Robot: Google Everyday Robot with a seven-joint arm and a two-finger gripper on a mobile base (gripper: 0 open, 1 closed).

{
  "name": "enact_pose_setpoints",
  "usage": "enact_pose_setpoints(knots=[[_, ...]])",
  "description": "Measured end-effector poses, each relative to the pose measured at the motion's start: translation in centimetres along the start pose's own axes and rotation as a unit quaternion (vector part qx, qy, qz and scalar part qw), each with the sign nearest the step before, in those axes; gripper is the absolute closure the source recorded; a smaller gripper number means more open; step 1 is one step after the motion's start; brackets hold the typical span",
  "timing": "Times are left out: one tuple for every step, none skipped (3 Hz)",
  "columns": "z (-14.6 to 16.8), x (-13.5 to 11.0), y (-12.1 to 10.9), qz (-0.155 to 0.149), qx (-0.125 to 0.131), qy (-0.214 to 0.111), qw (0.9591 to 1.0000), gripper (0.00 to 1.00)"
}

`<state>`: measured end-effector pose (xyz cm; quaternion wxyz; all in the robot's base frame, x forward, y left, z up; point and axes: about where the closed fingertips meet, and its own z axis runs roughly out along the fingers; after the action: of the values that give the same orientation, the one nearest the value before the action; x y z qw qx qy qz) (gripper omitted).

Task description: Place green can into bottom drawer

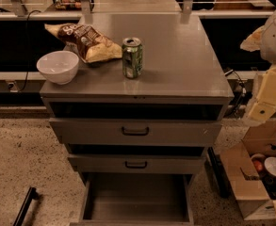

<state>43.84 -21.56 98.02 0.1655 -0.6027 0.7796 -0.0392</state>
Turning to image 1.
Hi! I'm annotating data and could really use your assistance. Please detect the grey metal drawer cabinet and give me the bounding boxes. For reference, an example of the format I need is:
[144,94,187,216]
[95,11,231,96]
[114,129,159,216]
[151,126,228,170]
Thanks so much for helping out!
[39,12,235,226]

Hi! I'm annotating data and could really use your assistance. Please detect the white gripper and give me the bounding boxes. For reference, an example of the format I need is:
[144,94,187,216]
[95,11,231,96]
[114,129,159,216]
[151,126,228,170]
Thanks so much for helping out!
[240,25,276,122]

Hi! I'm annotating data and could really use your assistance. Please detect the black bar on floor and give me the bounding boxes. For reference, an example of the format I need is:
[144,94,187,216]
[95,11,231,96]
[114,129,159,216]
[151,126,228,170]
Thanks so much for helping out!
[13,187,39,226]

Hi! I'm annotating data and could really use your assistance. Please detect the grey open bottom drawer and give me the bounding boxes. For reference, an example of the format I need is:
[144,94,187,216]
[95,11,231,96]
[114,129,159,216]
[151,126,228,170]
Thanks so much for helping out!
[70,173,194,226]

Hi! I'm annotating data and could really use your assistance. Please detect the grey top drawer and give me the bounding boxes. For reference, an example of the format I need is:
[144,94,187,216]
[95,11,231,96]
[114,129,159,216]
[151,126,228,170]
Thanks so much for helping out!
[50,118,221,146]

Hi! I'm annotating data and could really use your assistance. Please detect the black cable on left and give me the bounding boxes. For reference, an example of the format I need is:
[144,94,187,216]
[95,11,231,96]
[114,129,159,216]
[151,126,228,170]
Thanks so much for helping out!
[19,9,42,92]

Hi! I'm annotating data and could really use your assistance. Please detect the red apple in box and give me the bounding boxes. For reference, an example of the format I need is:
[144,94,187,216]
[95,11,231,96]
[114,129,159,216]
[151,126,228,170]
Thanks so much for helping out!
[252,160,264,172]

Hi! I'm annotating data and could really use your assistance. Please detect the white bowl in box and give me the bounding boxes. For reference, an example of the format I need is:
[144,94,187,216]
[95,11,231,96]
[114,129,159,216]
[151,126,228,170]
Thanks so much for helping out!
[264,157,276,177]

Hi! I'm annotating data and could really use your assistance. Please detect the brown cardboard box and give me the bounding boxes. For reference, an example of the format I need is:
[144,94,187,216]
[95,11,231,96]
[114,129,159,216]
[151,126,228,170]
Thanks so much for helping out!
[220,121,276,220]

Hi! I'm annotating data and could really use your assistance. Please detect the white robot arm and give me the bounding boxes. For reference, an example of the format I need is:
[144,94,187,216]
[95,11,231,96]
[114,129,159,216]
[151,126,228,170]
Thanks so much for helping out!
[240,9,276,125]

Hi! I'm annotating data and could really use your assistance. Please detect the green soda can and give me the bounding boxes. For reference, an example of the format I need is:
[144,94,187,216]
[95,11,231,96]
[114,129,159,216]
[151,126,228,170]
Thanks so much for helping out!
[122,37,143,79]

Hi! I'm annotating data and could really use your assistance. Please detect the white ceramic bowl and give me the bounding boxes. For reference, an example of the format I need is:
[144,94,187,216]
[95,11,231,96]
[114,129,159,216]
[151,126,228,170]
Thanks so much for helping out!
[36,51,79,85]

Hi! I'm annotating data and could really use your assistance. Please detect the grey middle drawer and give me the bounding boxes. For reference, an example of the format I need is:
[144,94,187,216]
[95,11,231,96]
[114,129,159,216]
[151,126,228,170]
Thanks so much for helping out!
[68,154,204,174]

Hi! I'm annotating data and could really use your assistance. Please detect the black cable on right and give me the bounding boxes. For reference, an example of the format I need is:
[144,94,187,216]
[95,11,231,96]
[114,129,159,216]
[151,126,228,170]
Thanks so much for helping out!
[224,68,248,118]

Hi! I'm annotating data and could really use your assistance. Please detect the brown chip bag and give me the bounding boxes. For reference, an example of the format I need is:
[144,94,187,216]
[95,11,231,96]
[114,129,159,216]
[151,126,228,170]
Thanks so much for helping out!
[44,24,122,63]

